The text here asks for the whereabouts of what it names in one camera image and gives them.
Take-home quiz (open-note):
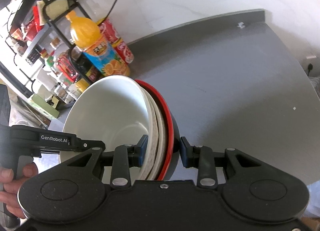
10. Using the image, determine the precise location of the red black bowl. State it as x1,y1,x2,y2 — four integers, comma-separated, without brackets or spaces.
136,80,180,181

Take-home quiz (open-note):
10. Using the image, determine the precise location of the beige rimmed bowl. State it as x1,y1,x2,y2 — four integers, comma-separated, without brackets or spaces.
137,87,167,180

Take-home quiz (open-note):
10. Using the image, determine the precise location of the white ceramic bowl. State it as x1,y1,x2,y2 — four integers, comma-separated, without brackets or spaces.
63,75,154,181

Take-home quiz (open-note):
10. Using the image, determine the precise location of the black metal kitchen rack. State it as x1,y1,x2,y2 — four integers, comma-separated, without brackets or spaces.
1,0,89,98

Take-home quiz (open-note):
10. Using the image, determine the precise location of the person left hand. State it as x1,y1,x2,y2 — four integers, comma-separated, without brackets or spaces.
1,162,39,219

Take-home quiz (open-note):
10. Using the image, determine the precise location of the green tissue box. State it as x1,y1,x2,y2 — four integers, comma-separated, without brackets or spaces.
28,94,59,120

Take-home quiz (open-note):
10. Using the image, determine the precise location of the dark soy sauce bottle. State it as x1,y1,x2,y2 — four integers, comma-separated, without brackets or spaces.
67,46,101,85

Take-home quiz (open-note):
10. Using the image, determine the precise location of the red cola can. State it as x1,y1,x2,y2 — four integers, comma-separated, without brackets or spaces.
97,18,135,64

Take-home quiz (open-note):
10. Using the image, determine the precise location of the orange juice bottle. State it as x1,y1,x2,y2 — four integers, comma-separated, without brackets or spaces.
66,11,130,76

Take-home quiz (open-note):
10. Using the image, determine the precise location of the white plastic clip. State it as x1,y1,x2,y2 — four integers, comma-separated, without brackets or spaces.
237,22,246,29

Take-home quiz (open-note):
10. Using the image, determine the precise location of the white wall socket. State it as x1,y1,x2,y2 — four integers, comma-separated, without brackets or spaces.
305,55,318,77

